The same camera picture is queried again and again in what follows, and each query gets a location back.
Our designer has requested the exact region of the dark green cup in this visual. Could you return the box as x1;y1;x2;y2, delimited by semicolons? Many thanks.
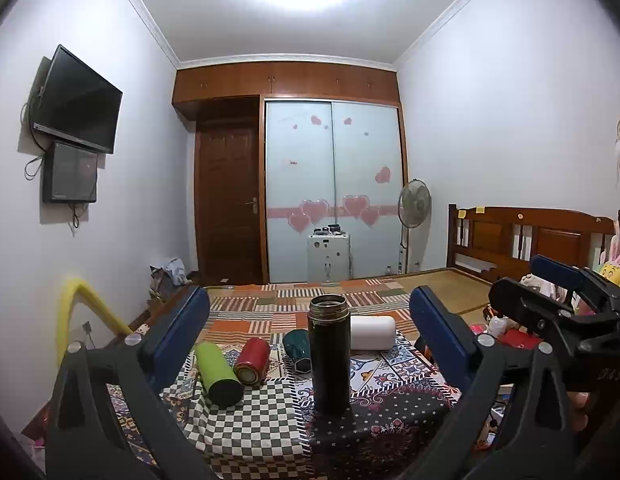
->
282;329;311;375

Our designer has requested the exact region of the small white appliance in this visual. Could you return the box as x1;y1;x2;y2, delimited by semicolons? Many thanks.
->
307;232;352;284

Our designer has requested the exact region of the yellow foam tube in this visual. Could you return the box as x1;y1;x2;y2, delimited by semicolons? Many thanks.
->
57;277;134;363

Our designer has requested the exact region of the black thermos cup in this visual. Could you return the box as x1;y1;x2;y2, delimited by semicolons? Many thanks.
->
307;293;352;416

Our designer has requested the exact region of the red packet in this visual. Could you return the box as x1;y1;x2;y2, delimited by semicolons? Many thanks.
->
498;327;543;352

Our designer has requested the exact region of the bamboo bed mat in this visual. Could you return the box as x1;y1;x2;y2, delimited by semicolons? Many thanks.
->
350;267;495;331

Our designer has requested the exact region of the pink plush toy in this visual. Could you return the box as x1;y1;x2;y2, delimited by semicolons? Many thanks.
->
518;272;559;302

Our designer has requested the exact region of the small black monitor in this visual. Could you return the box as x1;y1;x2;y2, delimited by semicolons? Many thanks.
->
42;141;99;205

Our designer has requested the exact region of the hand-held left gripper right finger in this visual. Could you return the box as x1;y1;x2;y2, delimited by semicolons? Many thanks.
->
397;285;583;480

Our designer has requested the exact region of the white cup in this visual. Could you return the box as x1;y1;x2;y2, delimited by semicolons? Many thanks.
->
349;315;397;351

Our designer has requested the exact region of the red cup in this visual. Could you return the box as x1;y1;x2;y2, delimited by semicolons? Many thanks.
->
233;337;272;387

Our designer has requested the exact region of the person's right hand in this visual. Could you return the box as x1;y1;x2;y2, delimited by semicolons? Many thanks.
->
567;389;593;435

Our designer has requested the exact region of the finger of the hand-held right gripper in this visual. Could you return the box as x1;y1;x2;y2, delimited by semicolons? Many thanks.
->
490;276;610;342
531;254;620;311

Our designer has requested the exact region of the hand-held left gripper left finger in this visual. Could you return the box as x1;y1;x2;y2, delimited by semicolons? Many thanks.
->
45;285;218;480

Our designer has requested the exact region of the black television cable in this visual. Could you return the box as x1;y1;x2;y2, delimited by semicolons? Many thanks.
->
21;102;47;182

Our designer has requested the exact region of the wall-mounted black television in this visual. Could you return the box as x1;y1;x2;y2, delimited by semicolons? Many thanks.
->
32;44;124;155

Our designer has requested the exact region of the yellow rabbit plush toy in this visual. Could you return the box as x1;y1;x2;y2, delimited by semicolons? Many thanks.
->
597;247;620;289

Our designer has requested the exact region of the pile of clothes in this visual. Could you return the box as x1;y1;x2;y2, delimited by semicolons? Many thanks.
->
149;258;189;302

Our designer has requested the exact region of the patchwork printed blanket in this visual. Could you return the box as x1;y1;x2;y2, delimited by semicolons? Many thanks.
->
105;280;463;480

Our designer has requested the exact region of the standing fan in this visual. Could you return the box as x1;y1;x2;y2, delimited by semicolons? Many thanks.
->
397;178;433;277

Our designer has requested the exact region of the wooden bed headboard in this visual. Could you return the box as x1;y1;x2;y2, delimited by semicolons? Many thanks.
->
447;203;618;285

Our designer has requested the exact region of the wooden door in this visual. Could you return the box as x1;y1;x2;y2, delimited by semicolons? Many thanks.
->
194;97;265;287

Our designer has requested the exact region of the wooden wardrobe with sliding doors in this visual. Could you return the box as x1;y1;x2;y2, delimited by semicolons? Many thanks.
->
172;61;409;285

